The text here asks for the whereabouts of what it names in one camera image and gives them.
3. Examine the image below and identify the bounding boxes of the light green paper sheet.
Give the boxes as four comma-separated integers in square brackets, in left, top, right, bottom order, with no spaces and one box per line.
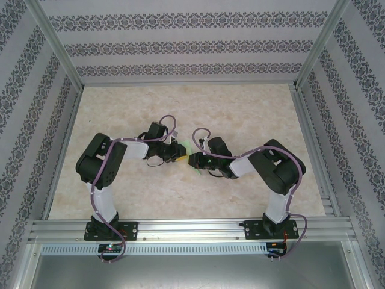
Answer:
[180,140,202,176]

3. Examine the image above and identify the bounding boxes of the left circuit board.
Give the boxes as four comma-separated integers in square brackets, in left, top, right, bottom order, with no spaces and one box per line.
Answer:
[98,243,124,253]

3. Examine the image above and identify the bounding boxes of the aluminium mounting rail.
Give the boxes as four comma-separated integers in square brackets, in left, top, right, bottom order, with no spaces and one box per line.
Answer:
[28,217,357,241]

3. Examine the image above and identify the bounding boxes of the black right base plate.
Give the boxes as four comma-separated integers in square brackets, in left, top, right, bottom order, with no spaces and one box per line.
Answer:
[244,219,299,241]

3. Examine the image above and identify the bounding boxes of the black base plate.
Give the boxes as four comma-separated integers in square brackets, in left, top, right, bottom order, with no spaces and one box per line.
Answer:
[85,221,139,241]
[244,219,299,241]

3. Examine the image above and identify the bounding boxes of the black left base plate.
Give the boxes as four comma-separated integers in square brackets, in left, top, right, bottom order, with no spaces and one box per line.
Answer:
[85,221,139,241]

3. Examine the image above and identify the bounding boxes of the aluminium right side rail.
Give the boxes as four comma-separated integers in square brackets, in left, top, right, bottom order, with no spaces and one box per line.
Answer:
[290,84,343,218]

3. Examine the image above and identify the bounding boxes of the slotted grey cable duct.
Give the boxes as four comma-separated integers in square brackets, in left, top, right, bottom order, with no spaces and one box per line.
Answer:
[40,243,268,255]

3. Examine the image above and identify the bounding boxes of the aluminium left side rail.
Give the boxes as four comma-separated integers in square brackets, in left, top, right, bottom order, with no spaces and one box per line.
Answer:
[42,87,84,220]

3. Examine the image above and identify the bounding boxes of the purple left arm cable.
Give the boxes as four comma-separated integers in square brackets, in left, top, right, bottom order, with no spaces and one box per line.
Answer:
[90,114,178,265]

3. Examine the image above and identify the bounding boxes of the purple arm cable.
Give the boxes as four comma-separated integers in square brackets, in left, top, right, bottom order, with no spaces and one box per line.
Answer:
[191,127,310,262]
[90,114,178,265]

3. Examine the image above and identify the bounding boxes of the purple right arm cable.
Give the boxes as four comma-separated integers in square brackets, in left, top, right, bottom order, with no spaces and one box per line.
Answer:
[191,127,310,262]

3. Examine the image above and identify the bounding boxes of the aluminium left frame post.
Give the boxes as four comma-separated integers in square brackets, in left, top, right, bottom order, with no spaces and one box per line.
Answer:
[26,0,85,90]

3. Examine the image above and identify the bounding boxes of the aluminium frame post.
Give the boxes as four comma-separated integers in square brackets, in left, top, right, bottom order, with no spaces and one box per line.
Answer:
[26,0,85,90]
[293,0,353,90]

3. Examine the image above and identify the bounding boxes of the aluminium right frame post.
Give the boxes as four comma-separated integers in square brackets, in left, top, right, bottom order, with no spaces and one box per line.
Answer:
[293,0,353,90]

